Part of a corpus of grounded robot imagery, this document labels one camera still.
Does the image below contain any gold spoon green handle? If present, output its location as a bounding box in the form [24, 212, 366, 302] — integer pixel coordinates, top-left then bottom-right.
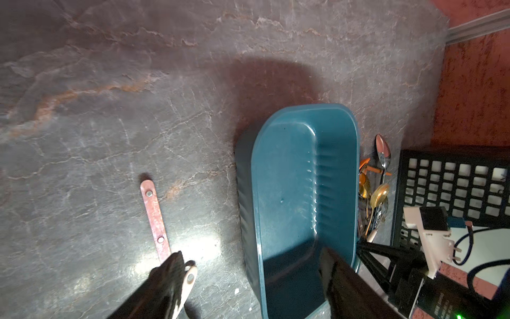
[359, 172, 371, 237]

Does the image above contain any pink riveted spoon handle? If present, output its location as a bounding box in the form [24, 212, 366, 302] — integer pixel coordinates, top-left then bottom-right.
[140, 179, 171, 264]

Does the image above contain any teal plastic storage box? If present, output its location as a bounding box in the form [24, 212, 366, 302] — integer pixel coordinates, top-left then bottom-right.
[235, 104, 359, 318]

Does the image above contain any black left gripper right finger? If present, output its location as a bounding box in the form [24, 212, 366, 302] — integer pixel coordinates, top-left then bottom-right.
[320, 247, 401, 318]

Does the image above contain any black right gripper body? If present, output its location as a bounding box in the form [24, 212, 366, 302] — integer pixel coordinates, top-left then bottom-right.
[356, 241, 509, 318]

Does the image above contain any orange plastic spoon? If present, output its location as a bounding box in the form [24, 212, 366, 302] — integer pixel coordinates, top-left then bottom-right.
[359, 158, 392, 176]

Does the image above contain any black mesh file rack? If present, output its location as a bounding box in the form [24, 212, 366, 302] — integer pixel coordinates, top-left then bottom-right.
[390, 146, 509, 250]

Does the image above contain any silver steel spoon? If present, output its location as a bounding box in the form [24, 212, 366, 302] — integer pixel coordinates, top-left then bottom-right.
[375, 134, 391, 185]

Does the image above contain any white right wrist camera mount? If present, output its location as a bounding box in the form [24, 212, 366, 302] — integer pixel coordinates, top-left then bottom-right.
[403, 207, 462, 279]

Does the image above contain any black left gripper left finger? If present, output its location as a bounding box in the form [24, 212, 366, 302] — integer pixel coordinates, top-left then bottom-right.
[110, 251, 185, 319]

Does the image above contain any gold spoon white handle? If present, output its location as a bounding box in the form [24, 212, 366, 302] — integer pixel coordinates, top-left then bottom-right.
[365, 183, 390, 243]

